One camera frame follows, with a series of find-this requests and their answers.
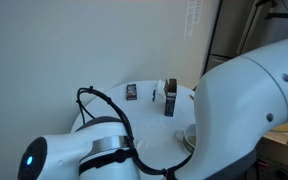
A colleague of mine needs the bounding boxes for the white crumpled napkin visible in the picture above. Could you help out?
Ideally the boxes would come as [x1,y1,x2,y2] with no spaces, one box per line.
[155,79,167,98]

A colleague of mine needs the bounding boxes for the open blue cardboard box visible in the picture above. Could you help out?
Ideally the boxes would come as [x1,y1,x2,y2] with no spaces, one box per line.
[163,78,178,118]

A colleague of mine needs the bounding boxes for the black candy bar packet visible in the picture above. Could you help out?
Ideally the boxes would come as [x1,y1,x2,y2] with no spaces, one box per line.
[125,83,138,101]

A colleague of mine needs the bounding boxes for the round white table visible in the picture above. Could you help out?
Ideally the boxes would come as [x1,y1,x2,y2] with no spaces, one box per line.
[71,80,198,180]

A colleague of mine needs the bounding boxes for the green rimmed mug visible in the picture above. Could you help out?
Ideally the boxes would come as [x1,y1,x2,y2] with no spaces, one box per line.
[174,123,197,154]

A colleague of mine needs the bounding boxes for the printed paper on wall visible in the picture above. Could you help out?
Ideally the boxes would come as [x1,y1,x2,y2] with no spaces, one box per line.
[183,0,203,42]

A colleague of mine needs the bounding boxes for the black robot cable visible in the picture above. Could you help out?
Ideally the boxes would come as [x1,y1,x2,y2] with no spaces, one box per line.
[76,85,193,180]

